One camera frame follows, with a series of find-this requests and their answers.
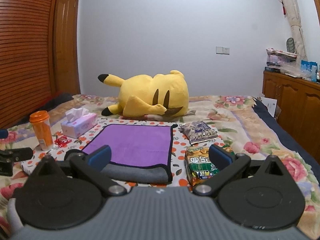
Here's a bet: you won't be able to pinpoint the blue white boxes on cabinet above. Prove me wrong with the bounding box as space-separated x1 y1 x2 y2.
300 60 319 83

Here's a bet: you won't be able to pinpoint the yellow Pikachu plush toy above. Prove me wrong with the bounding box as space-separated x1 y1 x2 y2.
98 70 189 118

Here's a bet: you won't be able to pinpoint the green yellow snack bag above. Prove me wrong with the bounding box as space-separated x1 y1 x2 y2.
184 146 219 187

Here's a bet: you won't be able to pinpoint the stack of books and papers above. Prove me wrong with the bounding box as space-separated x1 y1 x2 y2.
265 48 297 73

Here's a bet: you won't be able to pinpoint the orange lidded plastic bottle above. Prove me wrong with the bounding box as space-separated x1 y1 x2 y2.
29 111 53 151

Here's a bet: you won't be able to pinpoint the white wall switch plate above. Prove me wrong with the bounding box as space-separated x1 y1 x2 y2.
216 46 230 55

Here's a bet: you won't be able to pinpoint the wooden door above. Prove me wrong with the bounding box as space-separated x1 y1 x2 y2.
53 0 80 95

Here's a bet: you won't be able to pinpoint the purple and grey towel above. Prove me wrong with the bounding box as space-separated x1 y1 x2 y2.
83 124 177 184

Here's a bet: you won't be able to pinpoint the red candy wrapper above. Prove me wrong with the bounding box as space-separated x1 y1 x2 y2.
54 135 72 147

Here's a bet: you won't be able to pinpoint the floral bed blanket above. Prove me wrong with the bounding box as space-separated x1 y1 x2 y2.
1 94 319 239

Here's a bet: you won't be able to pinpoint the purple white snack bag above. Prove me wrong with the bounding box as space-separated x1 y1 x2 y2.
180 121 218 145

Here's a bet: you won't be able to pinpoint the wooden sideboard cabinet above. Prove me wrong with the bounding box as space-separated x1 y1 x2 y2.
262 71 320 161

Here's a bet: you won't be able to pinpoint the pink tissue box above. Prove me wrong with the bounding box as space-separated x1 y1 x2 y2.
61 108 97 138

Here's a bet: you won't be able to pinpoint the wooden slatted headboard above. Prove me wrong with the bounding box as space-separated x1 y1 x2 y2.
1 0 56 128

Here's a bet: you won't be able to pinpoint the white paper card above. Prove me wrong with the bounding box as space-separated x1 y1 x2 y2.
261 97 277 117

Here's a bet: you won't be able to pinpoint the cream curtain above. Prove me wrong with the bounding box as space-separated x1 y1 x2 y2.
282 0 308 63

